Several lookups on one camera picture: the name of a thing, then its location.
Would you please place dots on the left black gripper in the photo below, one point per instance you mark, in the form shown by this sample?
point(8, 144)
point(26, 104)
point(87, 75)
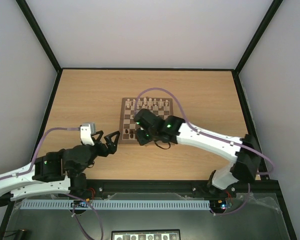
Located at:
point(112, 148)

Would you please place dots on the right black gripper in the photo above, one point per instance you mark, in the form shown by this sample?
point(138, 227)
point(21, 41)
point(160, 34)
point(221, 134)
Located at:
point(142, 138)

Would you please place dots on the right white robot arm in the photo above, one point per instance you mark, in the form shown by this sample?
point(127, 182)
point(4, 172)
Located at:
point(241, 153)

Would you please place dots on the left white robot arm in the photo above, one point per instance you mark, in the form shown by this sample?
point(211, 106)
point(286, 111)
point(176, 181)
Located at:
point(59, 172)

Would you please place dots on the wooden chess board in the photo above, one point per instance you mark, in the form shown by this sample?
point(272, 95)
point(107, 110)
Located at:
point(127, 122)

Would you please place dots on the white chess pieces row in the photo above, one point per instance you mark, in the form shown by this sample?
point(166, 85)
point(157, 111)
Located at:
point(156, 103)

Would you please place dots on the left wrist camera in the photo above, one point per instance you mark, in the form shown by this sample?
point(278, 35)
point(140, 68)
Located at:
point(87, 130)

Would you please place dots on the white slotted cable duct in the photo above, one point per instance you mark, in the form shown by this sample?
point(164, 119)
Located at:
point(68, 204)

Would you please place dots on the black aluminium frame rail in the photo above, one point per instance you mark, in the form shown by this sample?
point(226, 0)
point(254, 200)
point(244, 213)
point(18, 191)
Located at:
point(104, 188)

